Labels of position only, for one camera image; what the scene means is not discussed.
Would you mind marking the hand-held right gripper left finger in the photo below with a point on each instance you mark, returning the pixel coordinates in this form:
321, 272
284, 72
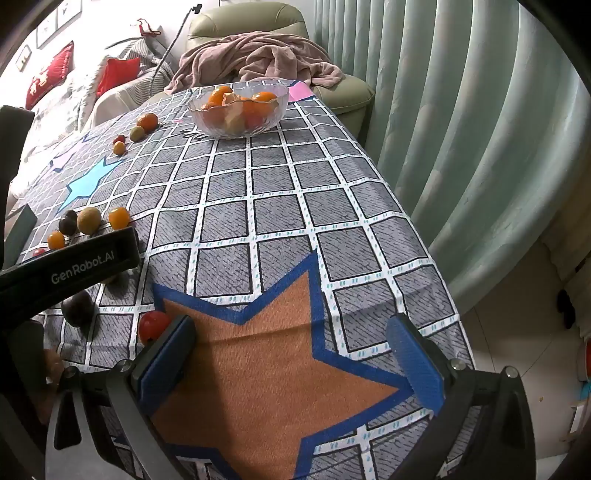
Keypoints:
166, 364

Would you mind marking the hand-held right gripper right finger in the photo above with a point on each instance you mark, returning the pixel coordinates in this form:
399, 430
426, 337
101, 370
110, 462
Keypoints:
415, 364

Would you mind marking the small orange kumquat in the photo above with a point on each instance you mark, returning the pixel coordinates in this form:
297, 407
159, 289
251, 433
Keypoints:
56, 240
119, 217

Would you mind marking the green box with white inside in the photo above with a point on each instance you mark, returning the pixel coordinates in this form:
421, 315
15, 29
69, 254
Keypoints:
19, 230

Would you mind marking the tan round fruit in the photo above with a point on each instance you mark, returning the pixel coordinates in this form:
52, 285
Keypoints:
88, 219

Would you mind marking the small yellow kumquat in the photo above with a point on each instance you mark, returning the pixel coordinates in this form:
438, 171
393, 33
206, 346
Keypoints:
119, 147

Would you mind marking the green kiwi fruit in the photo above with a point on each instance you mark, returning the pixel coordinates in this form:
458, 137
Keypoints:
137, 133

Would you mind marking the white covered sofa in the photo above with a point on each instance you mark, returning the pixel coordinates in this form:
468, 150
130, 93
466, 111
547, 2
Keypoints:
69, 115

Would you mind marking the dark shoe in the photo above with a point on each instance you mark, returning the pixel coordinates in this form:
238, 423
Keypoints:
565, 307

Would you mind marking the orange tangerine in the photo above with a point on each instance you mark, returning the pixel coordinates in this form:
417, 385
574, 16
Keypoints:
219, 98
147, 121
264, 97
251, 113

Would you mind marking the grey checked star tablecloth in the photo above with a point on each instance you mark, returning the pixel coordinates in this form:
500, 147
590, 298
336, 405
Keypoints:
277, 207

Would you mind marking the large red patterned cushion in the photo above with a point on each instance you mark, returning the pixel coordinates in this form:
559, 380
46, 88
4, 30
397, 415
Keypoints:
48, 76

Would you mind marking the small red cushion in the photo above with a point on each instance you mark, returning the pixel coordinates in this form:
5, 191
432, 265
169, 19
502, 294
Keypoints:
117, 74

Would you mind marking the grey striped blanket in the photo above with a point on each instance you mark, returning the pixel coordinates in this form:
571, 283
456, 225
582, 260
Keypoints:
152, 78

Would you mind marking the clear plastic bowl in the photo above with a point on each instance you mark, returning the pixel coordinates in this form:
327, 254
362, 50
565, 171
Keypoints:
270, 120

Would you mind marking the red knot ornament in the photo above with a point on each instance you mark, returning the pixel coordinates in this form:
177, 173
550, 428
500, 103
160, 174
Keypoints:
147, 30

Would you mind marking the thin black pole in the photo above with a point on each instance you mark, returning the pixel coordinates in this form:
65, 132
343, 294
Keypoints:
178, 39

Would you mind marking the pale green curtain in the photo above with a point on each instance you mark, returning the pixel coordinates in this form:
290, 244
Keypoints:
461, 115

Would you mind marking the pink fleece blanket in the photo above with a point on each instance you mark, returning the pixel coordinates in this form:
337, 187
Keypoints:
258, 60

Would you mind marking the green leather armchair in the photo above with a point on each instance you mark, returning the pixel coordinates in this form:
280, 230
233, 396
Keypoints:
351, 92

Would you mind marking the small wall frame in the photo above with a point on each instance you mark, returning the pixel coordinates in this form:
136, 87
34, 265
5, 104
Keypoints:
23, 57

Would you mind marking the framed wall picture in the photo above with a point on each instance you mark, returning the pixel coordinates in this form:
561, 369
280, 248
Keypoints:
69, 14
45, 30

